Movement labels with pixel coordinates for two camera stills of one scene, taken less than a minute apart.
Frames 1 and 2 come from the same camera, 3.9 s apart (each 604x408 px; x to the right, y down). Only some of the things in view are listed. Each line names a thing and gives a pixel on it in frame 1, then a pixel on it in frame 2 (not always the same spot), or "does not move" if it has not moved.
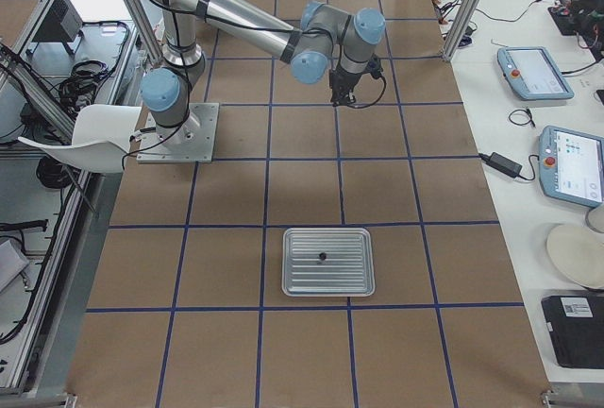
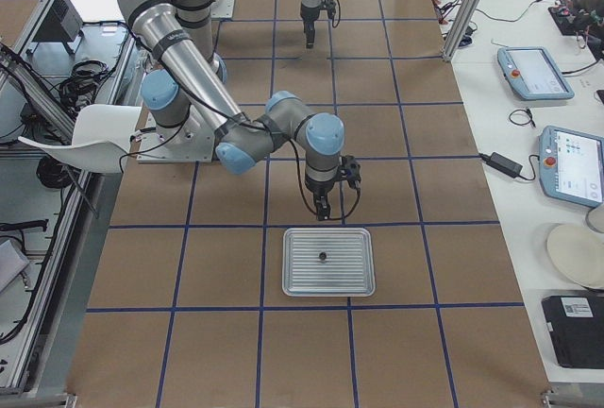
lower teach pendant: [571, 165] does not move
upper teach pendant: [533, 74] does not move
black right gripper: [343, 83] to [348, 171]
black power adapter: [502, 163] does not move
